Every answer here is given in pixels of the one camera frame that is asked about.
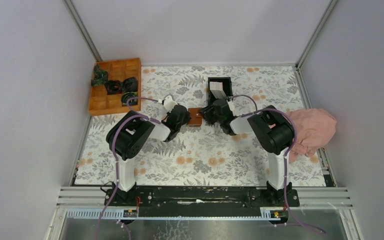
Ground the pink crumpled cloth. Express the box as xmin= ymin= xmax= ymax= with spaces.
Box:
xmin=286 ymin=108 xmax=337 ymax=163

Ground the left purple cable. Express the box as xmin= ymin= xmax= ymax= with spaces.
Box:
xmin=94 ymin=96 xmax=165 ymax=240

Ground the brown leather card holder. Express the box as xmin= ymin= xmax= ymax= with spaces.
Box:
xmin=187 ymin=107 xmax=203 ymax=127

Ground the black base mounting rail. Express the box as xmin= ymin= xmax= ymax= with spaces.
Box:
xmin=104 ymin=184 xmax=300 ymax=218

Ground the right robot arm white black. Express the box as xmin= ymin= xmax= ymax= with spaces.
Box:
xmin=198 ymin=99 xmax=296 ymax=206

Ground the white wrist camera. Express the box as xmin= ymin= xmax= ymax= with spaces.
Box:
xmin=158 ymin=94 xmax=178 ymax=113
xmin=227 ymin=100 xmax=235 ymax=112

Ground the black card box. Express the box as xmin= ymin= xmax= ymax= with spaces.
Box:
xmin=207 ymin=77 xmax=233 ymax=105

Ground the floral patterned table mat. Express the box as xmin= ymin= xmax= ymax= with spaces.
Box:
xmin=74 ymin=65 xmax=327 ymax=188

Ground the black rolled sock right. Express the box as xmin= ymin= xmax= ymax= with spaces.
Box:
xmin=121 ymin=76 xmax=139 ymax=93

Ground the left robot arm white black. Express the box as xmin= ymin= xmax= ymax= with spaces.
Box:
xmin=106 ymin=104 xmax=191 ymax=206

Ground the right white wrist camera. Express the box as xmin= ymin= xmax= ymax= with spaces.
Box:
xmin=227 ymin=100 xmax=235 ymax=112

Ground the green black rolled sock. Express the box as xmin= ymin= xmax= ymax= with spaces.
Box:
xmin=120 ymin=91 xmax=138 ymax=106

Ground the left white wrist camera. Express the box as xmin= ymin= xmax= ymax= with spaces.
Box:
xmin=158 ymin=94 xmax=178 ymax=113

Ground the stack of credit cards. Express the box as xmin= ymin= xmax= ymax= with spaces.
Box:
xmin=209 ymin=81 xmax=228 ymax=99

